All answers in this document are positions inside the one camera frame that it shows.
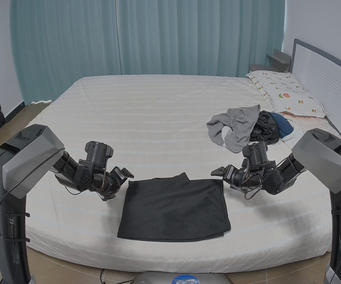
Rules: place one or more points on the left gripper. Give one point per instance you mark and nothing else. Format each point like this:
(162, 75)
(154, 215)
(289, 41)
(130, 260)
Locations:
(115, 182)

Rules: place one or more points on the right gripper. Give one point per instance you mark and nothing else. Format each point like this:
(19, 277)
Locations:
(232, 177)

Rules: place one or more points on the black T-shirt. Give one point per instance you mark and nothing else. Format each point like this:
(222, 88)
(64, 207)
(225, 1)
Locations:
(173, 208)

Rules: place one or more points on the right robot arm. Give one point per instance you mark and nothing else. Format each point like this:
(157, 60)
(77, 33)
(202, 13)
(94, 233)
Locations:
(321, 155)

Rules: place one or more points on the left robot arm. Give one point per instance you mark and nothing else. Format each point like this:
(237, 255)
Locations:
(28, 158)

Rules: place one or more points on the bed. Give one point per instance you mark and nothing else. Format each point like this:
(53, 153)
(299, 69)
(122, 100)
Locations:
(158, 114)

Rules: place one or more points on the small white garment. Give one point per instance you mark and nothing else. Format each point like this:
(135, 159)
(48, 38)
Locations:
(225, 132)

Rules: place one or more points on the grey garment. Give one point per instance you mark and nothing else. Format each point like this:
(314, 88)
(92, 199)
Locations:
(241, 126)

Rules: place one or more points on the black shiny garment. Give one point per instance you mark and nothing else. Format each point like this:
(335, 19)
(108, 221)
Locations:
(265, 126)

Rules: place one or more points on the dark blue garment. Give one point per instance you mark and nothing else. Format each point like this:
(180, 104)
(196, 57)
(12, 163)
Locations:
(284, 124)

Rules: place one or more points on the white printed pillow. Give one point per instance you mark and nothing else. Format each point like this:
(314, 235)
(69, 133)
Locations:
(285, 92)

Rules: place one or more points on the grey bedside table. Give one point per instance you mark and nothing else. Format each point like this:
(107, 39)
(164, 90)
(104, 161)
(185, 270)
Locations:
(279, 56)

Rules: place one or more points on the blue-green curtain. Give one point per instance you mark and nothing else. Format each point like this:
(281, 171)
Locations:
(203, 25)
(69, 40)

